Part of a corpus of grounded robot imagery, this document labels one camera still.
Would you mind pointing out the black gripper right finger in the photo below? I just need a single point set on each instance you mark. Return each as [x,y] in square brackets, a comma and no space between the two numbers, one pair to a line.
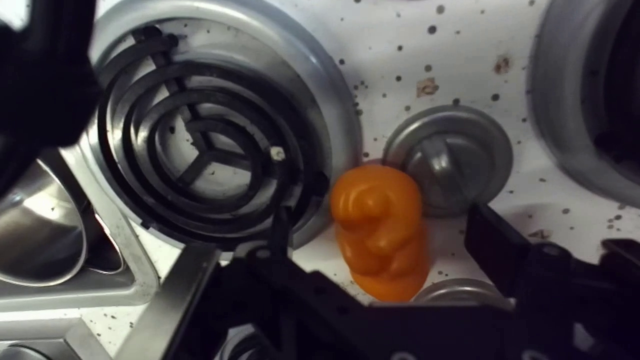
[564,308]

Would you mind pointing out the grey toy sink basin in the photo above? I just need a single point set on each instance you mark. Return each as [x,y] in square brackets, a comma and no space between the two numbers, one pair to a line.
[165,331]

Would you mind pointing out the black burner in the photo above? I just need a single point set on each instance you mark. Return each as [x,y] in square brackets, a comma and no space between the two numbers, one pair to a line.
[217,116]
[567,84]

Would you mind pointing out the orange toy pepper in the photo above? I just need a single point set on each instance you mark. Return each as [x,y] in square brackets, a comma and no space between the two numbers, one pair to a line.
[380,230]

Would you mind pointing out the grey stove knob front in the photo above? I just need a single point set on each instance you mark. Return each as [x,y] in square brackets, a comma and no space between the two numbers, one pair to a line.
[462,292]

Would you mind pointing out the middle right black burner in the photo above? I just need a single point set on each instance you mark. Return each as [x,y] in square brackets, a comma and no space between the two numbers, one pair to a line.
[217,116]

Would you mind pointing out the front black burner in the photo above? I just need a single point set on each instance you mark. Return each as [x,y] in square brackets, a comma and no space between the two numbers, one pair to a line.
[567,84]

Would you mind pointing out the small steel pot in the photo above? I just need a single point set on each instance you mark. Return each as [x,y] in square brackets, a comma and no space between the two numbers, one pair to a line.
[50,233]

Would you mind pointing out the grey stove knob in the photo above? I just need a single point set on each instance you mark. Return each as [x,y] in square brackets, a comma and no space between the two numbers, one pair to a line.
[462,292]
[457,154]

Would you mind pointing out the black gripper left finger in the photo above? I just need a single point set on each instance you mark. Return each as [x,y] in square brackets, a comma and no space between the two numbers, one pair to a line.
[48,89]

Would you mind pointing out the grey stove knob middle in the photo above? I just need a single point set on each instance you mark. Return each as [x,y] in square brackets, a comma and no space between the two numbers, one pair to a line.
[457,154]

